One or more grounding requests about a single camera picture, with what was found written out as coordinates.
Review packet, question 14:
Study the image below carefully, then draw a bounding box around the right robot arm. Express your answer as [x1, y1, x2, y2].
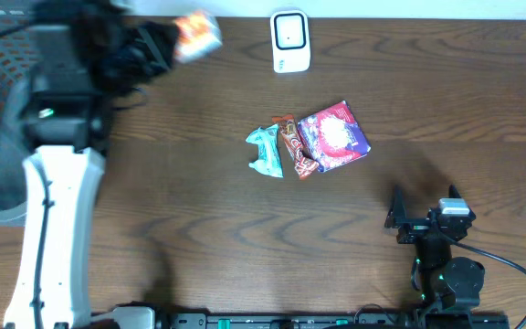
[384, 186, 485, 328]

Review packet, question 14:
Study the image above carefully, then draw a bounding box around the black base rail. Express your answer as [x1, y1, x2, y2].
[162, 313, 510, 329]

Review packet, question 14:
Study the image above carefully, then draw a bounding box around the orange tissue pack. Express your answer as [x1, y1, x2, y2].
[174, 10, 223, 63]

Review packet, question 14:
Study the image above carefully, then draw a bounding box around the black cable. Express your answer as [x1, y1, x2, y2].
[0, 22, 57, 329]
[431, 218, 526, 329]

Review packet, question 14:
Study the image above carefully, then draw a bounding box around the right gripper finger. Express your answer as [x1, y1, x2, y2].
[384, 186, 407, 228]
[447, 185, 477, 220]

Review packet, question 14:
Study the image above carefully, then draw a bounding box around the white barcode scanner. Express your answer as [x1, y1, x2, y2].
[269, 10, 311, 74]

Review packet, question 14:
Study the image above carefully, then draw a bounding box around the orange brown candy bar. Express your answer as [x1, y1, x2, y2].
[271, 114, 319, 180]

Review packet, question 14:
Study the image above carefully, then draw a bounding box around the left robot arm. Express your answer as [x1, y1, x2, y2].
[3, 1, 181, 328]

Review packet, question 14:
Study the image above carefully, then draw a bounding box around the red purple snack packet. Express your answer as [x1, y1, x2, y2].
[297, 101, 372, 173]

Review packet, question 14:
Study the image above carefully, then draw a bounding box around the left black cable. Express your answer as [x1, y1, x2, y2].
[0, 22, 57, 329]

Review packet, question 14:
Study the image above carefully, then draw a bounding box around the teal white snack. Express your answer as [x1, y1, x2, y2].
[246, 124, 283, 178]

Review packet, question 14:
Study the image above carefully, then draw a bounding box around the right black cable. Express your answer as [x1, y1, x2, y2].
[431, 218, 526, 329]

